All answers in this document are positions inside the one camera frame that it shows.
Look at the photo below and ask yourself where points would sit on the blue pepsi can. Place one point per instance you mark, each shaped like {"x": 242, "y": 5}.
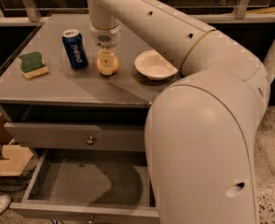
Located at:
{"x": 73, "y": 44}

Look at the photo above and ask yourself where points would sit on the open grey middle drawer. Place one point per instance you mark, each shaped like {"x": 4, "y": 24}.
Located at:
{"x": 96, "y": 187}

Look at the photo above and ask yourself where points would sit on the white paper bowl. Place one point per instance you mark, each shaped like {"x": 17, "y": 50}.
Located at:
{"x": 152, "y": 65}

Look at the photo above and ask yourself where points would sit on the dark lower cabinet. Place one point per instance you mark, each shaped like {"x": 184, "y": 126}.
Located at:
{"x": 256, "y": 37}

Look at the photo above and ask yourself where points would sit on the grey drawer cabinet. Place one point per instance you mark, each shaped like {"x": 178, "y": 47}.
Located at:
{"x": 79, "y": 96}

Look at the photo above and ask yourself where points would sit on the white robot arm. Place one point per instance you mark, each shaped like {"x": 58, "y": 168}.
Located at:
{"x": 200, "y": 131}

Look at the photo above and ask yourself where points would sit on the light wooden board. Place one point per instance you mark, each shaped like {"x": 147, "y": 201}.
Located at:
{"x": 13, "y": 157}

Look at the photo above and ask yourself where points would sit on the closed top drawer front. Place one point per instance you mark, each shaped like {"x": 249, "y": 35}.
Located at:
{"x": 71, "y": 136}

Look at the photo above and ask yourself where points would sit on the green yellow sponge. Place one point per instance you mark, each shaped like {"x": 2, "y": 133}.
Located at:
{"x": 33, "y": 65}

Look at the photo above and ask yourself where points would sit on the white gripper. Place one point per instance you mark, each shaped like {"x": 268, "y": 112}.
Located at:
{"x": 105, "y": 37}

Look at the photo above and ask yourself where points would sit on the metal window frame rail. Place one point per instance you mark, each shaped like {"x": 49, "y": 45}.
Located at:
{"x": 34, "y": 6}

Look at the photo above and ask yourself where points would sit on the orange fruit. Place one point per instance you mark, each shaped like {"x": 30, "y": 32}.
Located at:
{"x": 114, "y": 68}

